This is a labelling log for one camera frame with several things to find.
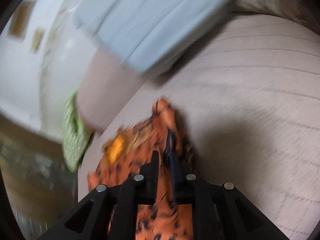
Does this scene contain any pink quilted bed cover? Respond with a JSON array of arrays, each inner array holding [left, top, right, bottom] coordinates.
[[78, 15, 319, 239]]

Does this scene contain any orange black floral garment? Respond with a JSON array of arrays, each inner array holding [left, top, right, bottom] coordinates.
[[87, 98, 196, 239]]

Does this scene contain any beige striped pillow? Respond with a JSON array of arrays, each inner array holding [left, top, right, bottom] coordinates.
[[235, 0, 319, 33]]

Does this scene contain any green patterned pillow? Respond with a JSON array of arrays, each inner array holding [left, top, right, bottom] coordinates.
[[62, 90, 93, 172]]

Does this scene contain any light blue folded blanket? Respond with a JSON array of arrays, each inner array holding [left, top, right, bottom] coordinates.
[[74, 0, 234, 74]]

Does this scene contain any dark wooden cabinet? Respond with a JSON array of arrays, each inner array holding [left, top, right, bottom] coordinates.
[[1, 116, 78, 239]]

